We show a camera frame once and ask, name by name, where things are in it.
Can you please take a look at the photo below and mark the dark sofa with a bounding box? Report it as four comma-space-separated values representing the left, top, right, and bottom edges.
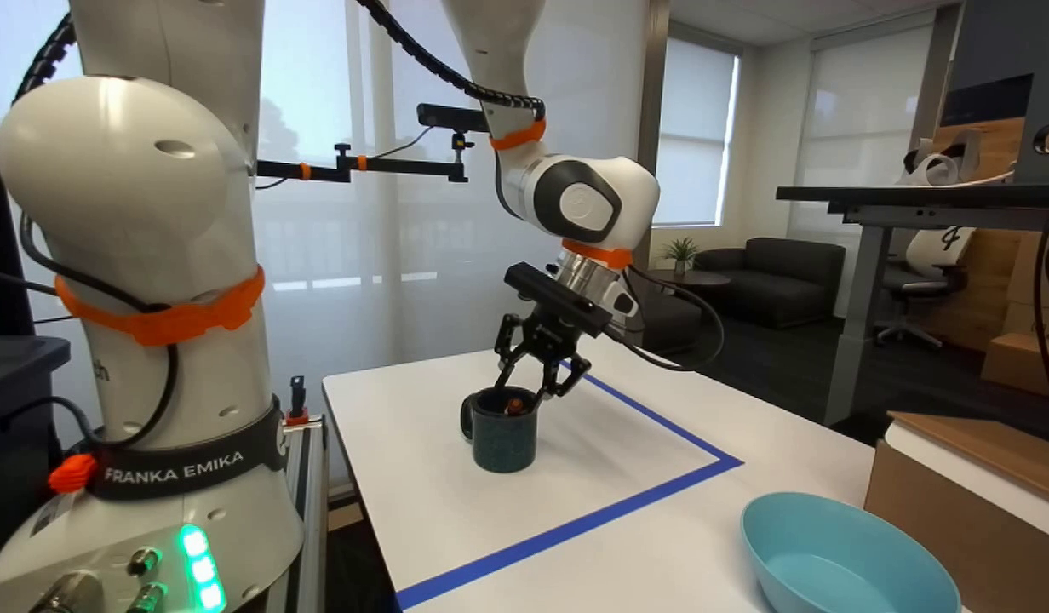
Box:
690, 234, 847, 333

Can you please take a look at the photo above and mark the wooden cabinet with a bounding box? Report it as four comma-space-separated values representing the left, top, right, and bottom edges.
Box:
929, 112, 1049, 402

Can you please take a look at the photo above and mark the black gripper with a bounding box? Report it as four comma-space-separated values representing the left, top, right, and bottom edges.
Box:
493, 304, 599, 402

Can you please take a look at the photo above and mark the white office chair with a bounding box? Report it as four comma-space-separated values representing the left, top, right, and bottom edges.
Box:
876, 148, 979, 352

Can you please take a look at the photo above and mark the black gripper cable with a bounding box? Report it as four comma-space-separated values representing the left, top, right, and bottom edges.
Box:
596, 268, 731, 374

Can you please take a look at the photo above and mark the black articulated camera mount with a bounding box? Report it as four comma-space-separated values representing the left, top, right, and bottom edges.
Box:
253, 131, 476, 187

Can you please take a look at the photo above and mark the dark standing desk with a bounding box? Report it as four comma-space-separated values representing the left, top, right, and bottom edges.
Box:
778, 182, 1049, 428

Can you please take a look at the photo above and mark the black corrugated cable conduit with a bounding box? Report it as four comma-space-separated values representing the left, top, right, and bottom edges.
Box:
357, 0, 549, 117

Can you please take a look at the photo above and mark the dark teal mug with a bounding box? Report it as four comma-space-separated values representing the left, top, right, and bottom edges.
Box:
458, 385, 545, 478

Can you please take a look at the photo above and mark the aluminium robot mounting base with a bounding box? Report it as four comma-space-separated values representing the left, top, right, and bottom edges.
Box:
277, 413, 332, 613

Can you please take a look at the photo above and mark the light blue bowl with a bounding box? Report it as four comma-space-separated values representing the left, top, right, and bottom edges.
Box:
739, 490, 965, 613

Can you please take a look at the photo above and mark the dark grey mounted panel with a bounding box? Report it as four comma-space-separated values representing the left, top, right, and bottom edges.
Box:
941, 0, 1049, 190

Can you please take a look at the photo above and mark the brown cardboard box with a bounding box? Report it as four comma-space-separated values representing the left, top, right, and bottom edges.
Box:
863, 408, 1049, 613

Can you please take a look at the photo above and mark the black external camera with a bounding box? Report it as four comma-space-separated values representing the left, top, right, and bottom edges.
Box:
414, 100, 492, 136

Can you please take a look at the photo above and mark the black orange bar clamp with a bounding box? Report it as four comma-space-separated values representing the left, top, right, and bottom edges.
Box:
284, 373, 314, 434

